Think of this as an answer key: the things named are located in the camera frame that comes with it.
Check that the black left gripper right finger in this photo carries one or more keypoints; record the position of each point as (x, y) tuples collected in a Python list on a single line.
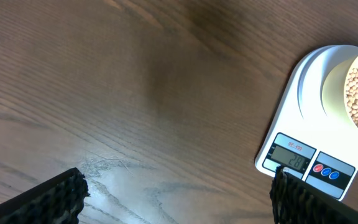
[(296, 202)]

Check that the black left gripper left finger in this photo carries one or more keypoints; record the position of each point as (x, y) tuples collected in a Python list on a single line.
[(55, 201)]

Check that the white kitchen scale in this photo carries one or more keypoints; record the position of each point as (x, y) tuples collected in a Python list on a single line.
[(302, 138)]

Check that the yellow bowl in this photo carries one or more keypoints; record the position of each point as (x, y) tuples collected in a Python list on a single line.
[(333, 93)]

